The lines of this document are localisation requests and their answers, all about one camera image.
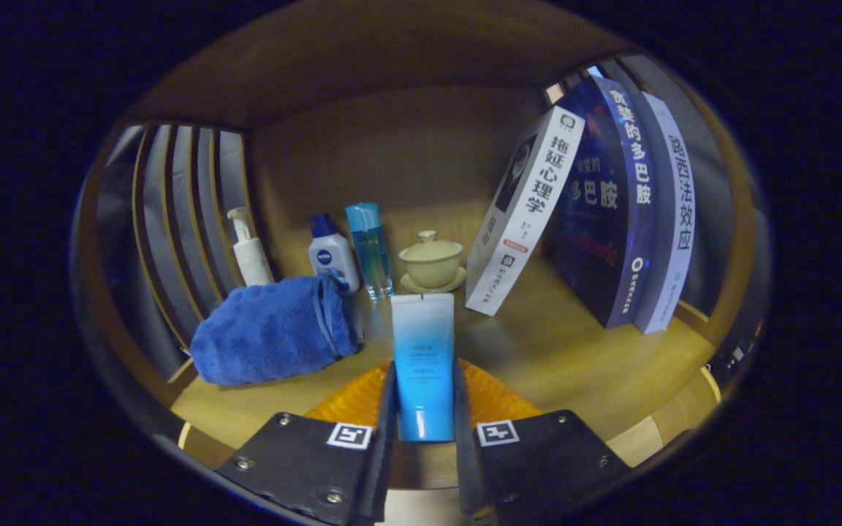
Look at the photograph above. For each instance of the white pump bottle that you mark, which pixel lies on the white pump bottle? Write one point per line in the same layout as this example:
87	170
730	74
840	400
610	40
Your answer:
253	263

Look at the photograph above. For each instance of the blue rolled towel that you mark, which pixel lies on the blue rolled towel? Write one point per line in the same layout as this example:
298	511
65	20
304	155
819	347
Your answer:
267	332

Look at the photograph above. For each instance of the cream lidded teacup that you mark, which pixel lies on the cream lidded teacup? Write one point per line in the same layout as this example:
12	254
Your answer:
432	263

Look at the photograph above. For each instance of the pale lavender book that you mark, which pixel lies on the pale lavender book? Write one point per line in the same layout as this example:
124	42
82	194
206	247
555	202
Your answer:
673	219

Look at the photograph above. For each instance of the white book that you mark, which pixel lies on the white book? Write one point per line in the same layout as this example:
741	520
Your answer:
523	219

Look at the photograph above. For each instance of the blue and white tube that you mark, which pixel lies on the blue and white tube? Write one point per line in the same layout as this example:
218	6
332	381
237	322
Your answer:
423	365

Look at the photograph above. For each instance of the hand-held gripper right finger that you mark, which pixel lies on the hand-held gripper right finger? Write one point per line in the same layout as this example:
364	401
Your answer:
538	460

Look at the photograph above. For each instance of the wooden cabinet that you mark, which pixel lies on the wooden cabinet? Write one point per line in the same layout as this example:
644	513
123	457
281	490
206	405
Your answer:
392	146

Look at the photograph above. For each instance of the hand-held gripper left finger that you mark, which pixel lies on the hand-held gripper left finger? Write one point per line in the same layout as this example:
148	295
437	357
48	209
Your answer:
319	460

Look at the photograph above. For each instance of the wooden countertop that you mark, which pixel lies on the wooden countertop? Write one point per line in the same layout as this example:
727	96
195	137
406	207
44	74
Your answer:
574	365

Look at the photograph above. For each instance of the white bottle with blue cap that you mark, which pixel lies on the white bottle with blue cap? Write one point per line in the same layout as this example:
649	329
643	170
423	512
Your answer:
333	259

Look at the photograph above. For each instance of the clear blue bottle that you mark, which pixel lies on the clear blue bottle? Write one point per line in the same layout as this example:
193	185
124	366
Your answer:
371	252

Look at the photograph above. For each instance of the dark blue book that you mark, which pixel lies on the dark blue book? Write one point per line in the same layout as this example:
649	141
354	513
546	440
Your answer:
611	219

